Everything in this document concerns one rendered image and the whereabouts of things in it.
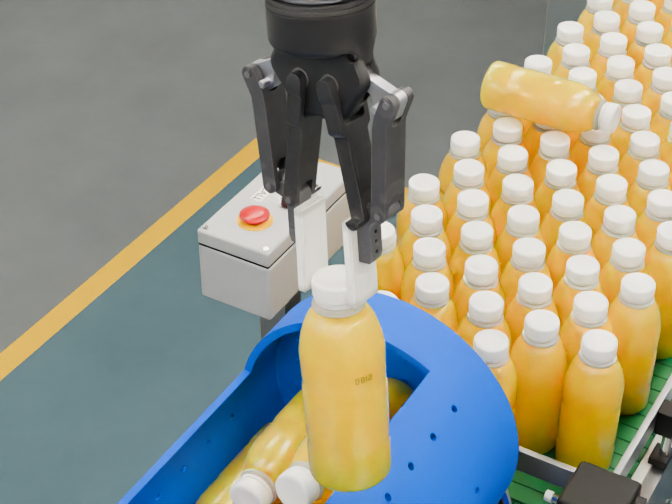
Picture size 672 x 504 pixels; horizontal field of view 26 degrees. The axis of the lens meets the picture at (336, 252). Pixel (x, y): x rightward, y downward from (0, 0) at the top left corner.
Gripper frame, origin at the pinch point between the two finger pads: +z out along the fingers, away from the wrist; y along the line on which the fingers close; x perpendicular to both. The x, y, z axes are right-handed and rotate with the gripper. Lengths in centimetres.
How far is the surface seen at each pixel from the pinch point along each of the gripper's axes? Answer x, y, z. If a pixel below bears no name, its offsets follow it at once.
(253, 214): 41, -44, 26
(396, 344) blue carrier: 18.7, -8.3, 20.8
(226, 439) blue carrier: 13.5, -26.2, 35.2
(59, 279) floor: 122, -179, 114
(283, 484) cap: 5.8, -12.2, 30.1
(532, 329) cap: 46, -9, 34
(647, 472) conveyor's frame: 53, 2, 53
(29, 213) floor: 136, -204, 109
